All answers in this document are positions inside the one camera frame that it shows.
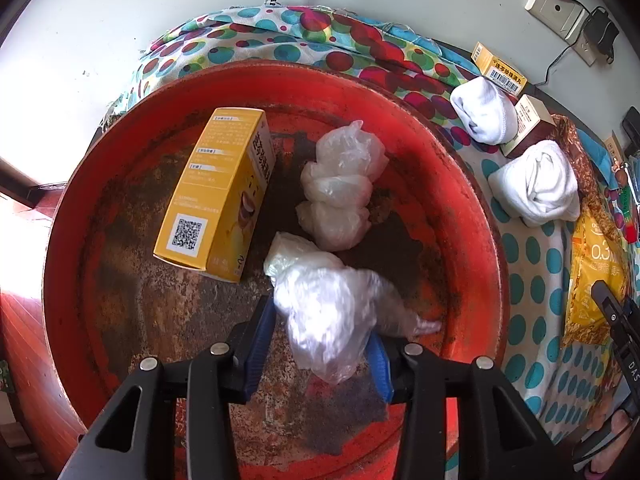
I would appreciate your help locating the tall yellow medicine box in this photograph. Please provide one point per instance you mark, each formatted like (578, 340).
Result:
(211, 217)

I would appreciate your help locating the red green toy packet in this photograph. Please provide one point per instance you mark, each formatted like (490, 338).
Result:
(623, 208)

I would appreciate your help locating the white wall socket plate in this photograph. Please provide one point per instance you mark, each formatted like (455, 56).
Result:
(566, 18)

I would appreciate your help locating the small yellow medicine box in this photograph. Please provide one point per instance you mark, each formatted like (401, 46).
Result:
(501, 73)

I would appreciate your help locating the brown chocolate snack bag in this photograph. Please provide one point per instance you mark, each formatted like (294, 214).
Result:
(566, 135)

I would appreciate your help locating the small brown figurine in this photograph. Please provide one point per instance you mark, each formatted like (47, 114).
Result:
(620, 174)

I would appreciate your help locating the polka dot tablecloth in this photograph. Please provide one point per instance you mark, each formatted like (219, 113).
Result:
(296, 417)

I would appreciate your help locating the black power adapter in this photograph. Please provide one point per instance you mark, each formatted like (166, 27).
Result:
(601, 32)

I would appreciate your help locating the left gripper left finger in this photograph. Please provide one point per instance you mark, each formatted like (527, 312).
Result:
(250, 342)

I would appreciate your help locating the black clip device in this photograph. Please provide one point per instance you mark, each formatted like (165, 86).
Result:
(631, 126)

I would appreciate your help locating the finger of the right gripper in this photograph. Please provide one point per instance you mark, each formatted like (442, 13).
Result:
(622, 316)

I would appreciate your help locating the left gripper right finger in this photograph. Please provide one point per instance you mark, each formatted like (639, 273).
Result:
(388, 367)

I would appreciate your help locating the yellow chips snack bag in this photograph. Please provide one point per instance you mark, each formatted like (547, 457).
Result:
(595, 257)

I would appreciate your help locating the large white sock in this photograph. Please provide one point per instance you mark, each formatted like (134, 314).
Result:
(539, 186)

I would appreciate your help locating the clear plastic bag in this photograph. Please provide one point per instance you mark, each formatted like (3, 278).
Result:
(338, 185)

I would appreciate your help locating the small cardboard tag box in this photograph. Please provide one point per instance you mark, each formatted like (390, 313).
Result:
(614, 150)

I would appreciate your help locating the dark red small box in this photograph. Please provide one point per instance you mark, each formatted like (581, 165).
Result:
(535, 123)

